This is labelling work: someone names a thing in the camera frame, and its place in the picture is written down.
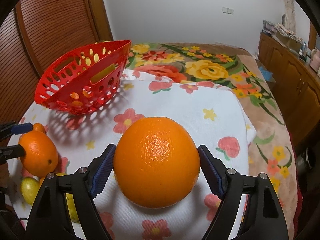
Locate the large orange front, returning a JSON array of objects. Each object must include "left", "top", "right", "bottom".
[{"left": 18, "top": 131, "right": 59, "bottom": 177}]

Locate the large orange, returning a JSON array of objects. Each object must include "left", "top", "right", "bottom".
[
  {"left": 113, "top": 117, "right": 200, "bottom": 209},
  {"left": 18, "top": 131, "right": 59, "bottom": 177}
]

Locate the green guava fruit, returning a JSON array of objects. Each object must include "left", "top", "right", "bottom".
[{"left": 65, "top": 193, "right": 79, "bottom": 223}]

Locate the small kumquat middle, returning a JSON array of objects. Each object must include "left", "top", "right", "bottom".
[{"left": 33, "top": 122, "right": 47, "bottom": 134}]

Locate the green tomato left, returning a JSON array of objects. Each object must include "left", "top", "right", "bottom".
[{"left": 21, "top": 177, "right": 40, "bottom": 205}]

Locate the floral brown bed blanket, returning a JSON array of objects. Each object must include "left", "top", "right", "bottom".
[{"left": 126, "top": 43, "right": 299, "bottom": 238}]

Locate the red plastic perforated basket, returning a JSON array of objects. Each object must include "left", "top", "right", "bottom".
[{"left": 34, "top": 40, "right": 131, "bottom": 115}]

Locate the white strawberry print cloth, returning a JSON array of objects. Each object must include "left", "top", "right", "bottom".
[{"left": 10, "top": 70, "right": 256, "bottom": 239}]

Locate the brown louvered wardrobe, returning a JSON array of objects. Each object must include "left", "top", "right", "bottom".
[{"left": 1, "top": 0, "right": 113, "bottom": 123}]

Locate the wooden sideboard cabinet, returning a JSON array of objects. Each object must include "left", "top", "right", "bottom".
[{"left": 258, "top": 32, "right": 319, "bottom": 146}]

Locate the pink bottle on cabinet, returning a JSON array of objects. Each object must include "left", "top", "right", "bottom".
[{"left": 309, "top": 49, "right": 320, "bottom": 73}]

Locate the beige curtain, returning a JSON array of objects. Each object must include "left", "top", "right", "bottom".
[{"left": 283, "top": 0, "right": 296, "bottom": 33}]

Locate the white wall switch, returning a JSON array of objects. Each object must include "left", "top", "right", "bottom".
[{"left": 222, "top": 7, "right": 234, "bottom": 15}]

